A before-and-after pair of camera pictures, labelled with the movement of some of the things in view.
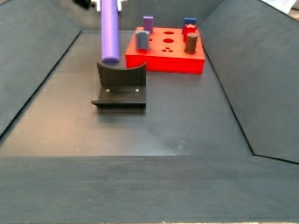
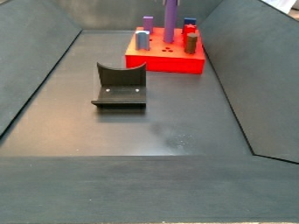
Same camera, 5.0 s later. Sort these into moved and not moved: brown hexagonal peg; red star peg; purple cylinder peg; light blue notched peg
Moved: purple cylinder peg
Not moved: light blue notched peg; red star peg; brown hexagonal peg
